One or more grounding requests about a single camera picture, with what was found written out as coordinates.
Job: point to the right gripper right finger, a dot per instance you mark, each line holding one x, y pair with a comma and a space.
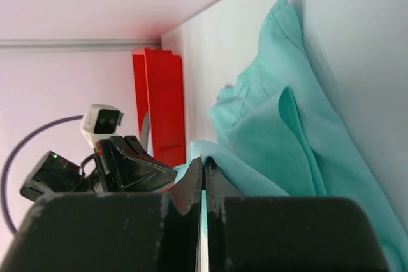
259, 233

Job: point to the left aluminium corner post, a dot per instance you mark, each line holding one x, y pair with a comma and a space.
74, 45

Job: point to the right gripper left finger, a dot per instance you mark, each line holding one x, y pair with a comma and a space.
112, 231

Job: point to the red plastic bin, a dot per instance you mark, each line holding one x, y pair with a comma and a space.
160, 91

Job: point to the mint green t shirt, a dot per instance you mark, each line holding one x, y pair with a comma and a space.
278, 135

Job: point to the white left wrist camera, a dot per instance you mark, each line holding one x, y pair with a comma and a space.
100, 122

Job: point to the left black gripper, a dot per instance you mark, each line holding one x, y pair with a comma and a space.
122, 165

